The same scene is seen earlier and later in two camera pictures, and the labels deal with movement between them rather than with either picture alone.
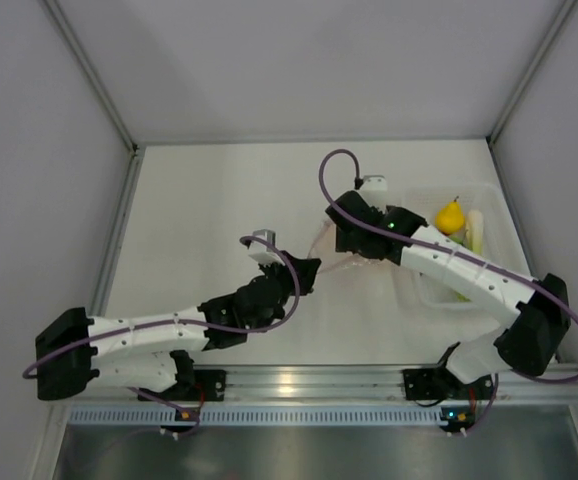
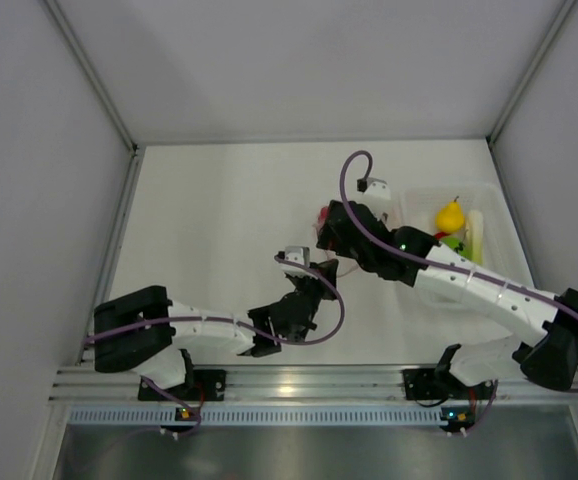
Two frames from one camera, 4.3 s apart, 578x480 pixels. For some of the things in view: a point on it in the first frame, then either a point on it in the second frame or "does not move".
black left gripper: [307, 269] to [328, 293]
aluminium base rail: [345, 383] does not move
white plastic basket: [499, 241] does not move
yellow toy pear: [450, 218] does not move
